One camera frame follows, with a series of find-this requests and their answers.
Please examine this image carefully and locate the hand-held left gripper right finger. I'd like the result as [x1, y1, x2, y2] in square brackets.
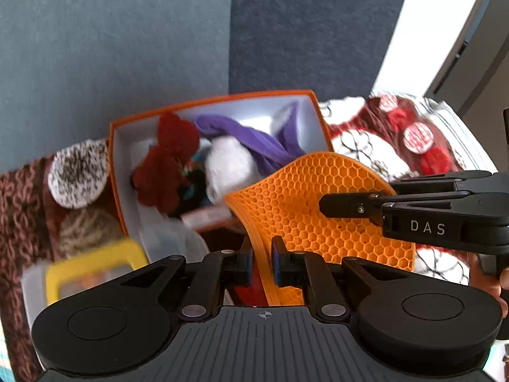
[271, 237, 414, 323]

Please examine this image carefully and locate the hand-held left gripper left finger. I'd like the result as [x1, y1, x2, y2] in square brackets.
[119, 238, 255, 323]

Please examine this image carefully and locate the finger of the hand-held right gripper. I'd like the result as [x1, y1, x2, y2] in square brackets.
[319, 191, 474, 227]
[390, 170, 496, 196]

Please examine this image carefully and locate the orange honeycomb silicone mat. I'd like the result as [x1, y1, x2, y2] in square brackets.
[225, 150, 416, 307]

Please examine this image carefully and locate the black scrunchie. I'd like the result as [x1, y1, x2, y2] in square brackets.
[175, 169, 207, 213]

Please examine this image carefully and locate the white cloth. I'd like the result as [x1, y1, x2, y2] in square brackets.
[205, 135, 259, 205]

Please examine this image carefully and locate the purple cloth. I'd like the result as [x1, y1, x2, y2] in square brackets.
[193, 101, 307, 176]

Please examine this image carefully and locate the red knitted cloth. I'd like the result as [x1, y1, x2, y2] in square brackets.
[132, 112, 201, 217]

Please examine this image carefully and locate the orange cardboard box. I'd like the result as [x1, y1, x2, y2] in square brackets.
[109, 89, 335, 247]

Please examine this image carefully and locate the person's right hand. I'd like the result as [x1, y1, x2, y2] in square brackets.
[467, 252, 509, 319]

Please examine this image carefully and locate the pink and white sponge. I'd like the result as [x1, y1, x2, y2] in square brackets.
[181, 206, 235, 229]

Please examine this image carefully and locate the maroon printed blanket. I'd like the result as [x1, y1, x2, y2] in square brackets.
[0, 91, 502, 382]

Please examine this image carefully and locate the grey upholstered headboard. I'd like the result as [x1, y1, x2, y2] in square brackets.
[0, 0, 412, 176]

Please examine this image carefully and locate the dark door frame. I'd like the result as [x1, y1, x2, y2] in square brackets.
[423, 0, 509, 118]

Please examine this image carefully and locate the clear plastic box yellow handle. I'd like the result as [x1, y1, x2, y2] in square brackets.
[22, 223, 211, 327]

